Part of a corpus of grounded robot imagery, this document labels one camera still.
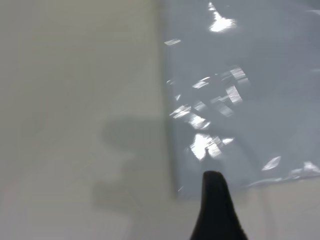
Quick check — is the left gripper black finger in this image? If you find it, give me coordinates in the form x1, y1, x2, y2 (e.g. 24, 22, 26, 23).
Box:
188, 170, 251, 240

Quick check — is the clear zip bag green zipper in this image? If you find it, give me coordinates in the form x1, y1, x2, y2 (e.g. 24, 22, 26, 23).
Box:
162, 0, 320, 199

